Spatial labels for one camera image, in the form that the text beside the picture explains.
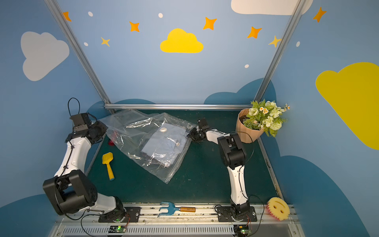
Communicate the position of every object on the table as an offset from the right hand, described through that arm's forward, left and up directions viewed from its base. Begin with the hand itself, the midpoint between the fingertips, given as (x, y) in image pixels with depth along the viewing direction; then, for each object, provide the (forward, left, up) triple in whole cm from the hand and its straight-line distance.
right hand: (189, 135), depth 105 cm
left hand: (-10, +46, +21) cm, 52 cm away
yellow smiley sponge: (-44, -50, 0) cm, 66 cm away
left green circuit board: (-58, +31, -2) cm, 66 cm away
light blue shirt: (-10, +15, +4) cm, 18 cm away
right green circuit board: (-54, -30, -2) cm, 62 cm away
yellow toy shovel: (-22, +52, 0) cm, 56 cm away
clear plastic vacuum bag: (0, +43, +3) cm, 43 cm away
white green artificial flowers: (-1, -45, +24) cm, 51 cm away
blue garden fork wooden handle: (-47, +6, -1) cm, 48 cm away
